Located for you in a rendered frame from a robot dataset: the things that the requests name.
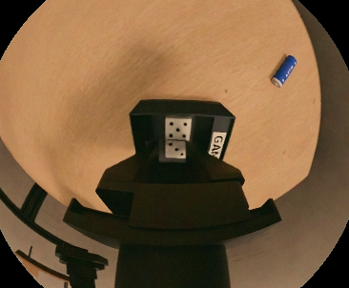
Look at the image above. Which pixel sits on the white domino with black pips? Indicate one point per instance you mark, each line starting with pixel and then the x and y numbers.
pixel 177 132

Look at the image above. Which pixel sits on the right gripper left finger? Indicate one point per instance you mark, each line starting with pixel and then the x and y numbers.
pixel 135 167

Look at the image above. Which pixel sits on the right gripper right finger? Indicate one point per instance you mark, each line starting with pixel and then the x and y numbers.
pixel 209 168

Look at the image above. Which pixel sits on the blue aa battery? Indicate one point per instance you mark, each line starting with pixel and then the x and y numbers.
pixel 284 71

